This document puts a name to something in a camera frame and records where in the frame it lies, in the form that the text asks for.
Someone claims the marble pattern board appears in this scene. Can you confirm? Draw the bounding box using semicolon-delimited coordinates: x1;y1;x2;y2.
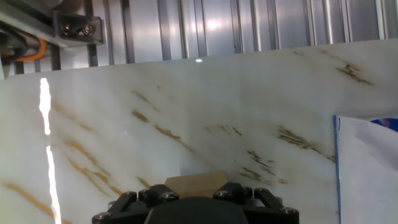
0;39;398;224

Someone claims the orange cable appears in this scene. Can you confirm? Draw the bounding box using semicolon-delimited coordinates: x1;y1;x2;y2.
0;37;48;62

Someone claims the aluminium corner bracket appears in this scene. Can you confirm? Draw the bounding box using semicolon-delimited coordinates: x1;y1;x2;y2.
52;11;104;47

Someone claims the small wooden block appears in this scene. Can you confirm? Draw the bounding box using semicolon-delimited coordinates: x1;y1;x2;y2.
164;170;229;198

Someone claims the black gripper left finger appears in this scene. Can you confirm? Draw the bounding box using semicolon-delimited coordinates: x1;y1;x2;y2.
91;184;180;224

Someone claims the blue tissue pack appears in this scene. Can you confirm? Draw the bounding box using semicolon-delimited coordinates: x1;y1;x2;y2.
332;114;398;224

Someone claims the diagonal aluminium beam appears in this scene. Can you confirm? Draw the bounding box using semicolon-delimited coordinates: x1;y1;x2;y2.
0;0;78;47

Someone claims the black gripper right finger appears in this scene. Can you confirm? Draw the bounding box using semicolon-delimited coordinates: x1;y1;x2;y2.
213;182;300;224

